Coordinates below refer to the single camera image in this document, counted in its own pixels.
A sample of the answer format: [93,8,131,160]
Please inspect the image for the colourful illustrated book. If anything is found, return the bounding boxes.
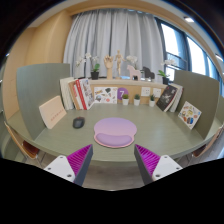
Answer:
[178,101,202,129]

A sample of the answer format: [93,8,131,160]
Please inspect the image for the white orchid black pot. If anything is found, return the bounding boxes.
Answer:
[76,53,100,80]
[158,59,176,85]

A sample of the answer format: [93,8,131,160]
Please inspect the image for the white book spine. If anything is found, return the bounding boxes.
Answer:
[60,77,74,110]

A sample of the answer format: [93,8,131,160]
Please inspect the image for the pink horse figurine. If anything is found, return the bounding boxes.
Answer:
[127,65,141,80]

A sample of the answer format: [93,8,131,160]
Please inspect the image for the white orchid black pot left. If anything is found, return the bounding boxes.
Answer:
[76,53,100,80]

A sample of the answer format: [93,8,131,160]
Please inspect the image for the purple number seven sign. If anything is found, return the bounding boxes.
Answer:
[117,87,128,100]

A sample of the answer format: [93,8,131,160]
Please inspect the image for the black horse figurine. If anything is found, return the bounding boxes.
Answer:
[143,66,155,81]

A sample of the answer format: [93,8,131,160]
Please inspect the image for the white wall socket left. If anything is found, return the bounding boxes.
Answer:
[141,87,150,96]

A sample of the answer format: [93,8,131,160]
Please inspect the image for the wooden mannequin figure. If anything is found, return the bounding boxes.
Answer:
[115,51,125,74]

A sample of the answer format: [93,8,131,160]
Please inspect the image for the small potted plant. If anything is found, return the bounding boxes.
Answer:
[134,94,140,106]
[149,94,155,107]
[122,94,129,106]

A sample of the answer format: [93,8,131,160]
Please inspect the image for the small potted plant right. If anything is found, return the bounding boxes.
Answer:
[149,94,155,107]

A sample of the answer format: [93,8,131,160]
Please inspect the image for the white wall socket right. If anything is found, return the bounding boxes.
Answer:
[153,88,161,98]

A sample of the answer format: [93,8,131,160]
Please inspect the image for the white wall socket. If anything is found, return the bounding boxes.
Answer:
[141,87,150,96]
[153,88,161,98]

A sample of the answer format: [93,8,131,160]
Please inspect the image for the green left partition panel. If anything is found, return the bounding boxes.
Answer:
[16,63,70,140]

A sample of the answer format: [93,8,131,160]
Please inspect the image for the green partition panel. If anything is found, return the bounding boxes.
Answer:
[16,63,70,140]
[174,70,219,139]

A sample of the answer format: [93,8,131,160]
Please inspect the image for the black leaning book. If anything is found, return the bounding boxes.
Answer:
[156,85,178,112]

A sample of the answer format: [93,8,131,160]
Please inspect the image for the grey curtain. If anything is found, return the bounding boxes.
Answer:
[63,9,163,78]

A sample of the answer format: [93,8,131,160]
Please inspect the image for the illustrated white card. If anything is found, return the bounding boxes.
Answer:
[94,87,118,104]

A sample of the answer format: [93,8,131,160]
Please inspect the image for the black computer mouse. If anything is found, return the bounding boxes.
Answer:
[73,117,85,129]

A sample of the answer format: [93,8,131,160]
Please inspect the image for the wooden chair left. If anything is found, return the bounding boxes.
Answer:
[1,123,41,167]

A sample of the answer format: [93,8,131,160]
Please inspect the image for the purple mouse pad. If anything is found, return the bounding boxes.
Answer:
[94,117,137,148]

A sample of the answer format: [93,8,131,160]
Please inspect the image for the red and white book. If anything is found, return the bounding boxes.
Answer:
[76,78,94,110]

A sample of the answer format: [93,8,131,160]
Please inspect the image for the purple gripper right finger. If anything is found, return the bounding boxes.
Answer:
[134,145,182,185]

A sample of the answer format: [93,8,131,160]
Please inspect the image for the wooden hand model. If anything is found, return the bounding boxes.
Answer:
[104,55,113,80]

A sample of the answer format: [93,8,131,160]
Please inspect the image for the wooden chair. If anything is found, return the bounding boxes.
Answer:
[189,125,224,165]
[1,123,41,167]

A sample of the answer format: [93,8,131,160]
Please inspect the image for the wooden chair right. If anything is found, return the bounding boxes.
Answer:
[189,125,224,165]

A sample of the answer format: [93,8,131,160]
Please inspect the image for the small potted plant left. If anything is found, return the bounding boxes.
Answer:
[122,94,129,106]

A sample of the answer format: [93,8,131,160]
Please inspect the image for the green right partition panel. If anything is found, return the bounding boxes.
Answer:
[174,70,219,139]

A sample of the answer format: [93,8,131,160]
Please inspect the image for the beige leaning book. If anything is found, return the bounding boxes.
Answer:
[39,96,66,129]

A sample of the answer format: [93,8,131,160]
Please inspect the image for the wooden shelf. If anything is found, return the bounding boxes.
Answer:
[90,79,166,104]

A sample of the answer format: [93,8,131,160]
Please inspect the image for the small potted plant middle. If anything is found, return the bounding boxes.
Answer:
[134,94,140,106]

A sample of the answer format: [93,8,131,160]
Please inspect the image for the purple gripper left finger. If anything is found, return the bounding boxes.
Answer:
[44,144,93,186]

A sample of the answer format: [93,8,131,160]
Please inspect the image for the white orchid black pot right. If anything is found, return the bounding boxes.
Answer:
[158,59,176,85]

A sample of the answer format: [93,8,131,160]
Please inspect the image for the white orchid flowers centre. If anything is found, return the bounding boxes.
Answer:
[126,55,138,70]

